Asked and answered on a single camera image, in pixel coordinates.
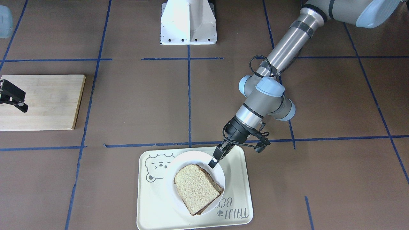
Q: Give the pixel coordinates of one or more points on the wooden cutting board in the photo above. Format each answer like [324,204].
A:
[53,102]

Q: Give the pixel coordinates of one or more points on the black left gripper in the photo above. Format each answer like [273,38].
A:
[238,130]

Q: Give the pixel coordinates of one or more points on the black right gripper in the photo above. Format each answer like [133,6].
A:
[11,90]

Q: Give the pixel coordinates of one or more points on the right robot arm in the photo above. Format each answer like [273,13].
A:
[6,23]

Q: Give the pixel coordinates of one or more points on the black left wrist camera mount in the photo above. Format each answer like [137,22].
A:
[262,137]

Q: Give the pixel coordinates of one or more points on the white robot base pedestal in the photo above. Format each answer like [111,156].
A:
[188,22]

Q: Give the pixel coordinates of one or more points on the white round plate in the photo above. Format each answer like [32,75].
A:
[183,159]

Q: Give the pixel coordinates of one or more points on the cream bear serving tray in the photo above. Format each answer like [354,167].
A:
[155,213]

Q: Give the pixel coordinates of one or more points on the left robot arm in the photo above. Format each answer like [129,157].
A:
[264,94]

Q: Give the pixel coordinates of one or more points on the bread slice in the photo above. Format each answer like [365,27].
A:
[196,188]
[218,176]

